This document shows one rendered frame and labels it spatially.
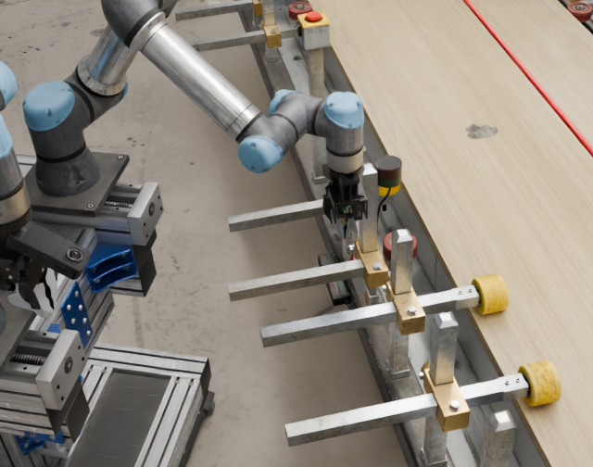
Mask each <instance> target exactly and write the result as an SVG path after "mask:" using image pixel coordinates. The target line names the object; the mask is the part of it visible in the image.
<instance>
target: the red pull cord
mask: <svg viewBox="0 0 593 467"><path fill-rule="evenodd" d="M462 1H463V2H464V3H465V4H466V6H467V7H468V8H470V9H471V11H472V12H473V13H474V14H475V16H476V17H477V18H478V19H479V20H480V22H481V23H482V24H483V25H484V26H485V28H486V29H487V30H488V32H489V33H490V34H491V35H492V36H493V38H494V39H495V40H496V41H497V42H498V44H499V45H500V46H501V47H502V49H503V50H504V51H505V52H506V53H507V55H508V56H509V57H510V58H511V60H512V61H513V62H514V63H515V65H516V66H517V67H518V68H519V69H520V71H521V72H522V73H523V74H524V76H525V77H526V78H527V79H528V80H529V82H530V83H532V84H533V86H534V87H535V88H536V89H537V91H538V92H539V93H540V94H541V95H542V97H543V98H544V99H545V100H546V101H547V103H548V104H549V105H550V106H551V108H552V109H553V110H554V111H555V113H556V114H557V115H558V116H559V117H560V119H561V120H562V121H563V122H564V124H565V125H566V126H567V127H568V128H569V130H570V131H571V132H572V133H573V134H574V136H575V137H576V138H577V140H578V141H579V142H580V143H581V144H582V146H583V147H584V148H585V149H586V150H587V152H588V153H589V154H590V155H591V157H593V146H592V145H591V144H590V143H589V142H588V140H587V139H586V138H585V137H584V135H583V134H582V133H580V132H579V130H578V129H577V128H576V127H575V126H574V124H573V123H572V122H571V121H570V120H569V118H568V117H567V116H566V115H565V114H564V112H563V111H562V110H561V109H560V107H559V106H558V105H557V104H556V103H555V102H554V100H553V99H552V98H551V97H550V96H549V94H548V93H547V92H546V91H545V89H544V88H543V87H542V86H541V85H540V84H539V82H538V81H537V80H536V79H535V77H534V76H533V75H532V74H531V73H530V71H529V70H528V69H527V68H526V67H525V66H524V64H523V63H522V62H521V61H520V59H519V58H518V57H517V56H516V55H515V54H514V53H513V52H512V51H511V49H510V48H509V47H508V46H507V45H506V44H505V42H504V41H503V40H502V39H501V38H500V36H499V35H498V34H497V33H496V31H495V30H494V29H493V28H492V27H491V26H490V24H489V23H488V22H487V21H486V19H485V18H484V17H483V16H482V15H481V13H480V12H479V11H478V10H477V9H476V8H475V6H474V5H473V4H472V3H471V1H470V0H462Z"/></svg>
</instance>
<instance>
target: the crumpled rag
mask: <svg viewBox="0 0 593 467"><path fill-rule="evenodd" d="M465 131H467V132H469V133H468V134H467V136H469V137H471V138H474V139H476V138H482V139H485V138H486V137H488V136H489V137H490V136H493V135H494V134H497V133H498V129H497V127H496V126H494V127H491V126H489V125H487V124H485V125H483V126H479V125H477V124H475V123H473V124H472V125H469V126H468V127H467V128H465Z"/></svg>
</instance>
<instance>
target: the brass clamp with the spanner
mask: <svg viewBox="0 0 593 467"><path fill-rule="evenodd" d="M354 245H355V247H356V259H361V261H362V264H363V266H364V276H363V277H364V280H365V282H366V284H367V286H368V288H369V289H370V288H374V287H379V286H383V285H384V281H385V279H386V278H387V277H388V274H389V269H388V268H387V266H386V263H385V260H384V258H383V255H382V253H381V251H380V249H379V246H378V245H377V250H375V251H371V252H366V253H363V252H362V250H361V248H360V238H357V239H356V240H355V242H354ZM374 262H380V264H381V267H382V269H381V270H380V271H375V270H374V269H373V268H372V266H373V263H374Z"/></svg>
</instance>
